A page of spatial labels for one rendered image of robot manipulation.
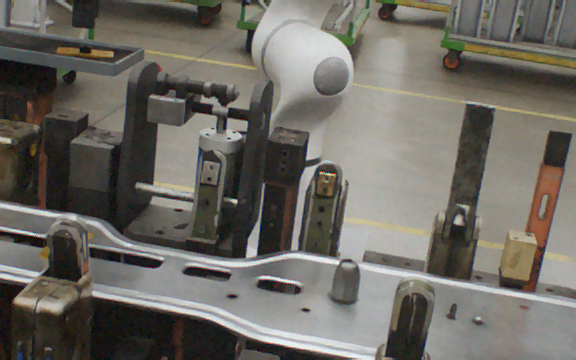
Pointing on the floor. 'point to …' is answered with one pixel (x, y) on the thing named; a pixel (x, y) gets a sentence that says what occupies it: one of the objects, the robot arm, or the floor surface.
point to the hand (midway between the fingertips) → (85, 16)
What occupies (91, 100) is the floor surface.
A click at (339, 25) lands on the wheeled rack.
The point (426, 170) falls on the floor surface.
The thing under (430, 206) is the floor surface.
